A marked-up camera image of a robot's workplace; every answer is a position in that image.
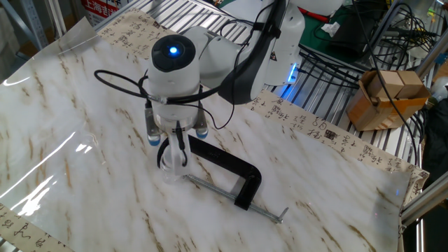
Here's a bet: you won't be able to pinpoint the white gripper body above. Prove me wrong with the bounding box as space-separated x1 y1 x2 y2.
162 129 193 177

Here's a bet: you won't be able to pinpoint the small clear glass jar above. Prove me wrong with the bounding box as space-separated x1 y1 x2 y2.
159 146 186 185

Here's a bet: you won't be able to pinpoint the black C-clamp with steel screw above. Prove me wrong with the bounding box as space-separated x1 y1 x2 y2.
156 134 290 225

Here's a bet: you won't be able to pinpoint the glossy marble pattern sheet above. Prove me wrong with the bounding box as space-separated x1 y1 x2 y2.
0 16 412 252

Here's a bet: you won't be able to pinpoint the beige calligraphy print cloth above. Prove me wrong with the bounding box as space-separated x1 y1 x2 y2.
0 7 431 252

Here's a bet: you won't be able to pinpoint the red and white printed box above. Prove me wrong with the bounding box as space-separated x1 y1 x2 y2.
80 0 123 27

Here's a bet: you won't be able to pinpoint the green mat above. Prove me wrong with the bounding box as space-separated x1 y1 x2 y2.
301 5 374 66

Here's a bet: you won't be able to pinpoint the red tool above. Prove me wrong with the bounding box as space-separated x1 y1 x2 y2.
303 9 330 24

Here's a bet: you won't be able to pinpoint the crumpled white paper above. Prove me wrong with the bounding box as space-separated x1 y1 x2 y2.
320 21 342 38

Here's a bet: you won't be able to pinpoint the brown cardboard box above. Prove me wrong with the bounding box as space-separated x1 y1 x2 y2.
345 69 431 132

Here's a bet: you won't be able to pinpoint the black device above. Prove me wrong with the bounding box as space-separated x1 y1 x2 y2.
328 13 381 63

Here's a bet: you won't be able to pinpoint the black bag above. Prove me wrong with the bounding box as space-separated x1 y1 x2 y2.
421 97 448 183

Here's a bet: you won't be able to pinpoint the white round object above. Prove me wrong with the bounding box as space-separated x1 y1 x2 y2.
429 76 448 103

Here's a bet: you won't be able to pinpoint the silver bracket with blue tips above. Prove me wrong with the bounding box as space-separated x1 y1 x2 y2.
144 106 210 147

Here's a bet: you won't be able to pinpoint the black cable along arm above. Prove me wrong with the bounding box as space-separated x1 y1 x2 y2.
93 0 286 169

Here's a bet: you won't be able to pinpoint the aluminium profile post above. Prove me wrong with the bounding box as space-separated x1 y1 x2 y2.
414 36 448 81
45 0 68 39

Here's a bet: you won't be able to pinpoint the grey metal shelf frame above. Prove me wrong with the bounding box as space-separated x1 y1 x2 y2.
0 0 50 52

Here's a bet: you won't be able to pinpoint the aluminium frame rail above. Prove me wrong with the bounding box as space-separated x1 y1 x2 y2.
400 180 448 228

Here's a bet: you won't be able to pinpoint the tangled black cables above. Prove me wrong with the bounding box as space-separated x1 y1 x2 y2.
299 0 442 165

